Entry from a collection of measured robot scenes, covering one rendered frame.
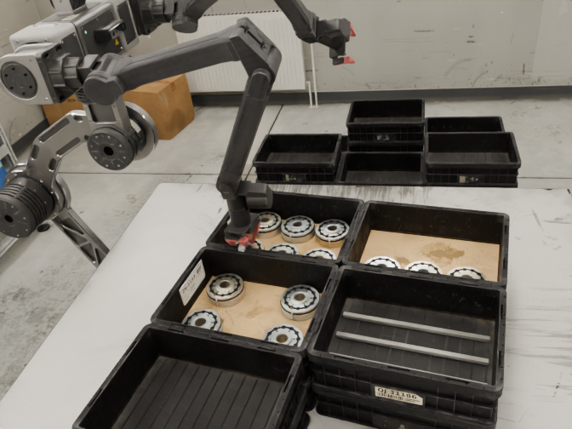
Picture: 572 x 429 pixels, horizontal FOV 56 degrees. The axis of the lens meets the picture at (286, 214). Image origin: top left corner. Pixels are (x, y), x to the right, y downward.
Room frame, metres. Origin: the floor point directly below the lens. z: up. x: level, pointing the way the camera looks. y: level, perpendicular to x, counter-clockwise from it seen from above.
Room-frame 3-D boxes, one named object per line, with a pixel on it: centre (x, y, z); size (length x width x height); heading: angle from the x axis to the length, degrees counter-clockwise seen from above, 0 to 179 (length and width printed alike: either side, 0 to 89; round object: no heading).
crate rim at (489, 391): (0.83, -0.24, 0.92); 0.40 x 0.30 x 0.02; 66
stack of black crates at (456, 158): (2.11, -0.87, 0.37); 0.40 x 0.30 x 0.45; 73
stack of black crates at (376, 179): (2.22, -0.49, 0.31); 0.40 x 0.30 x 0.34; 73
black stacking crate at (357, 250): (1.10, -0.36, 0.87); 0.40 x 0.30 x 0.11; 66
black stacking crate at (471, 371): (0.83, -0.24, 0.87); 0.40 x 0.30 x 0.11; 66
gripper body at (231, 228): (1.25, 0.13, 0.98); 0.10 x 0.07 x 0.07; 154
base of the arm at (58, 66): (1.25, 0.45, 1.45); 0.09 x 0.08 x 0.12; 163
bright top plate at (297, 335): (0.88, 0.05, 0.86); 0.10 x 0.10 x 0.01
